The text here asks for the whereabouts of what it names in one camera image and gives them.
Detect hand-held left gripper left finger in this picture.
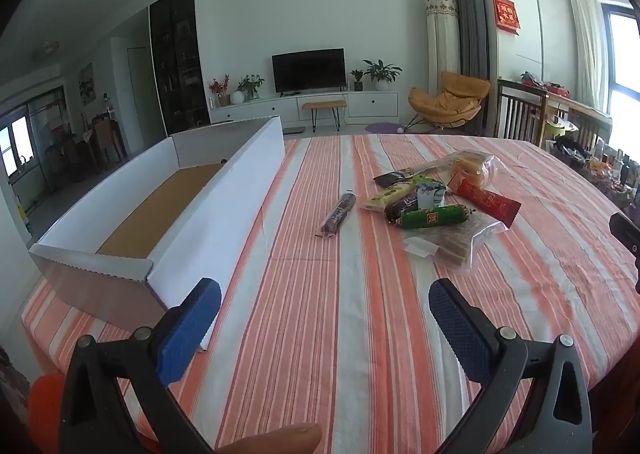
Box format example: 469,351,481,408
59,278,222,454

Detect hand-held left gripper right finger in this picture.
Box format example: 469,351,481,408
428,278,594,454

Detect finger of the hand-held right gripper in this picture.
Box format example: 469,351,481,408
609,212,640,257

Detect clear bag of biscuits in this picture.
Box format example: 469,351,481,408
404,214,506,272

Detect white cardboard box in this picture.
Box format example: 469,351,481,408
28,116,287,352

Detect green sausage stick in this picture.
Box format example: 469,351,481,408
400,204,473,231

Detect red snack packet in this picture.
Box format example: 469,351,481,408
452,178,522,229

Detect blue white candy packet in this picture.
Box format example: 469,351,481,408
415,182,447,211

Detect long black yellow snack packet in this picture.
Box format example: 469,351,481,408
361,170,418,212

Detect clear bag of sliced bread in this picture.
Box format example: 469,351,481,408
415,149,501,195

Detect brown Snickers bar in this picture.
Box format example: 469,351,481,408
316,191,357,238

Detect pile of assorted goods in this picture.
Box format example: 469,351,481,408
545,134,640,215

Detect orange striped tablecloth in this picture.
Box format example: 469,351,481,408
20,134,640,454

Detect dark framed window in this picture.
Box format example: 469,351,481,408
602,4,640,145

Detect orange object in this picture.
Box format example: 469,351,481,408
27,374,68,454

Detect white sheer curtain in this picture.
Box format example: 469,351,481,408
567,0,611,115

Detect wooden dining chair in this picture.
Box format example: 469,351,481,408
91,116,127,169

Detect orange lounge chair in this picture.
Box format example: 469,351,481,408
404,71,492,135

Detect white interior door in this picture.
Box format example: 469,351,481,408
127,48,153,149

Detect red flowers in vase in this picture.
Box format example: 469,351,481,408
209,74,232,107

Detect glass sliding door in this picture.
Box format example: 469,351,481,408
0,88,68,215

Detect white television cabinet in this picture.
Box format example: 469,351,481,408
209,91,399,127

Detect green plant in glass vase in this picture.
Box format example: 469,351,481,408
237,74,265,101

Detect wooden stool with black legs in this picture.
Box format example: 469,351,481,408
301,100,347,133

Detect black glass display cabinet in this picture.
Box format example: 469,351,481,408
148,0,211,137

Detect air conditioner with patterned cover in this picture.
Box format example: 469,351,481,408
424,0,460,99

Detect large leafy potted plant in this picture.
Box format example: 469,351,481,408
362,58,403,93

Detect grey curtain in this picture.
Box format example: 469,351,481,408
439,0,496,82

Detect black television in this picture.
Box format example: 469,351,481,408
271,48,347,95

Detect round ceiling lamp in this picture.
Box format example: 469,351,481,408
32,41,61,62

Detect red wall hanging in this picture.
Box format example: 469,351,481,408
492,0,521,34

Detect framed wall painting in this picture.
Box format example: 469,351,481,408
77,62,96,102

